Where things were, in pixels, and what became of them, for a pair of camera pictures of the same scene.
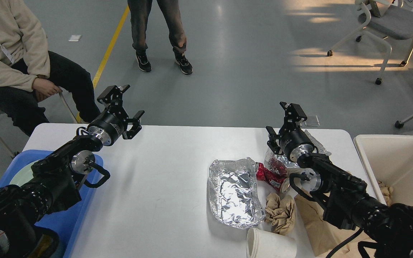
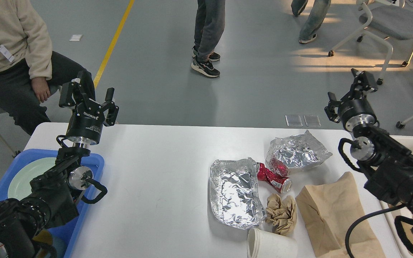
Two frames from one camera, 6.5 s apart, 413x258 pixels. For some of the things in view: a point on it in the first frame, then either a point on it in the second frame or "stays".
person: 139,10 → 209,24
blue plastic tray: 63,223 stays
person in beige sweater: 15,71 stays
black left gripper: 109,127 → 86,124
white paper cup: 262,244 stays
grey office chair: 397,19 stays
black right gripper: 295,141 → 354,109
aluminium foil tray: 233,192 stays
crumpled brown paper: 280,213 stays
